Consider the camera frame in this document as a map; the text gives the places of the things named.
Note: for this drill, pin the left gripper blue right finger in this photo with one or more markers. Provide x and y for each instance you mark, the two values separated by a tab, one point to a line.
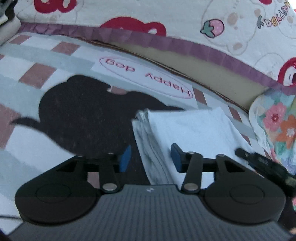
190	163

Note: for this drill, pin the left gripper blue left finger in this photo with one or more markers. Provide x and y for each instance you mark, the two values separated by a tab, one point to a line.
110	165

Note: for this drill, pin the light grey printed t-shirt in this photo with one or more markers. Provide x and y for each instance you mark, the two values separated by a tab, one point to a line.
207	132

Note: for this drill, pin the stack of folded clothes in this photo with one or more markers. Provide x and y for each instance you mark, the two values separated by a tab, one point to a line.
10	23

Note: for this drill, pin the floral patchwork quilt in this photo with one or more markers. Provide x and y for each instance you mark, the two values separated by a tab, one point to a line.
272	117

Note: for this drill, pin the checked happy dog rug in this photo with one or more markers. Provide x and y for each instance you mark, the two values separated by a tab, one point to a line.
61	96

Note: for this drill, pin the red bear print bedsheet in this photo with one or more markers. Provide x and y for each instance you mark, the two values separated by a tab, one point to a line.
255	39

